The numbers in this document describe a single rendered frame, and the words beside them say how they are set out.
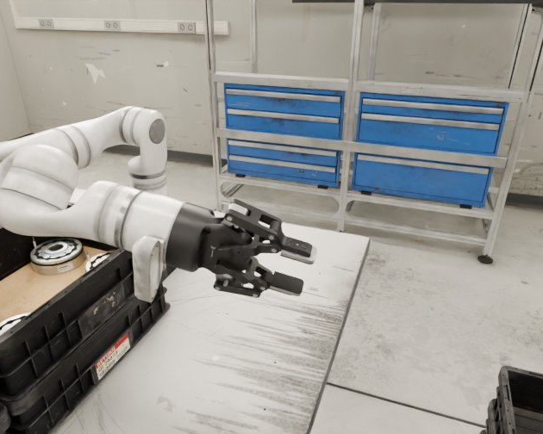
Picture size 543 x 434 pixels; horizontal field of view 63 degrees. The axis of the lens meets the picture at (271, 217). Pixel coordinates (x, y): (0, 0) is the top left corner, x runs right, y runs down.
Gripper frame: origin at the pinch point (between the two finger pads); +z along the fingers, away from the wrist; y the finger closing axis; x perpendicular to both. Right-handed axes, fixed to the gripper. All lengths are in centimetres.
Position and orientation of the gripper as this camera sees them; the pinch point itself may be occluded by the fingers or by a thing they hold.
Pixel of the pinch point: (296, 269)
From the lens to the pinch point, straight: 50.3
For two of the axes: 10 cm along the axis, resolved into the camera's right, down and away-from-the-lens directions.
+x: -2.2, 6.6, -7.1
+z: 9.6, 2.9, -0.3
